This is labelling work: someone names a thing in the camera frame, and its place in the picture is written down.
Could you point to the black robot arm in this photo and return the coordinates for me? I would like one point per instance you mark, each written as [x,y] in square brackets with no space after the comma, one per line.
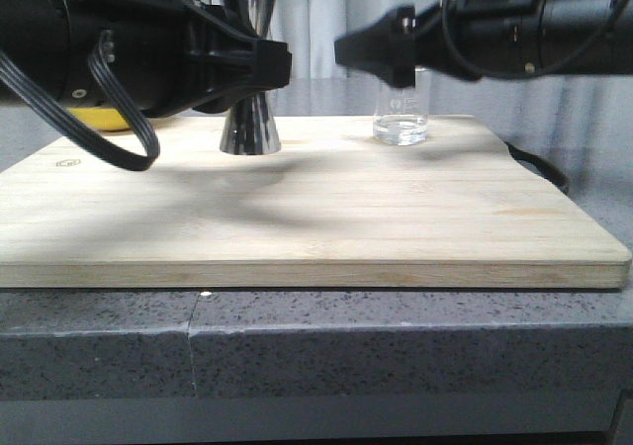
[32,35]
[577,37]

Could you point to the yellow lemon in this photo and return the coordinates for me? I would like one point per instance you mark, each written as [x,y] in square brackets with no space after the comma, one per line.
[105,120]

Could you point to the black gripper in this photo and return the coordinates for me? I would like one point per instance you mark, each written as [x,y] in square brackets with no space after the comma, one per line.
[169,55]
[499,36]

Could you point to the small glass beaker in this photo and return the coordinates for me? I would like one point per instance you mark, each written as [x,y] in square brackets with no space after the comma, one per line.
[401,115]

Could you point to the wooden cutting board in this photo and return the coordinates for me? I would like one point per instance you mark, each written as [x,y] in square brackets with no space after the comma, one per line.
[334,208]

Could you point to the steel double jigger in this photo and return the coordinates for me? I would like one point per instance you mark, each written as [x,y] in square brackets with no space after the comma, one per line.
[250,127]

